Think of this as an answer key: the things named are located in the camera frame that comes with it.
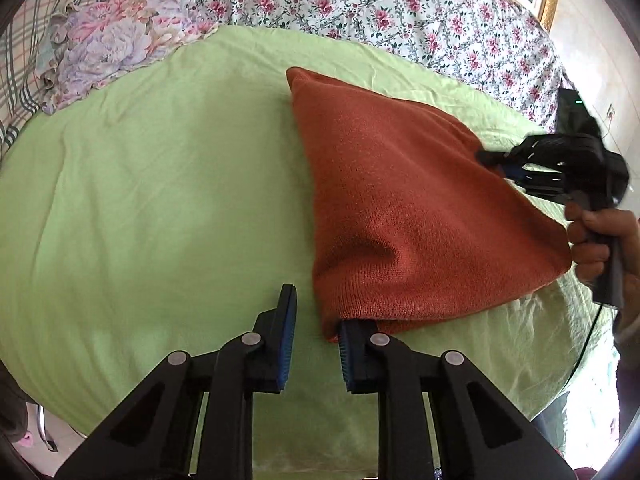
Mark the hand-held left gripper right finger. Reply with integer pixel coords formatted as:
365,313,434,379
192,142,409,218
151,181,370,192
337,320,576,480

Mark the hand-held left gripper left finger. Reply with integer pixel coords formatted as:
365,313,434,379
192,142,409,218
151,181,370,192
54,283,299,480

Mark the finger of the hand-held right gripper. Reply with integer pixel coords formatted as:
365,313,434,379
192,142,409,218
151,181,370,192
475,134,563,170
500,161,571,205

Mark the orange knit sweater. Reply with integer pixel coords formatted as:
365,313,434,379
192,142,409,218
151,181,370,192
286,66,572,345

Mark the person's right forearm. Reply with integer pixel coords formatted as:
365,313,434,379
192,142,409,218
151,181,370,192
612,272,640,413

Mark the person's right hand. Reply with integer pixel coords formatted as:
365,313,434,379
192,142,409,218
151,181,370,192
565,202,640,292

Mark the light green bed sheet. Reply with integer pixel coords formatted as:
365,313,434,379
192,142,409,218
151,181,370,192
0,25,618,471

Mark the floral print quilt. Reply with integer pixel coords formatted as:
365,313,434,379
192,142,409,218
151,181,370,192
182,0,563,133

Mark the floral ruffled pillow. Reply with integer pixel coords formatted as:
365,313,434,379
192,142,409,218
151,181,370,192
34,0,221,116

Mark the plaid bed sheet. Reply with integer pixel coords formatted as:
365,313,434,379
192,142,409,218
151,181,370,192
0,0,193,161

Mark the black cable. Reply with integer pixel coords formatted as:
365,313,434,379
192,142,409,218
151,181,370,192
562,302,607,403

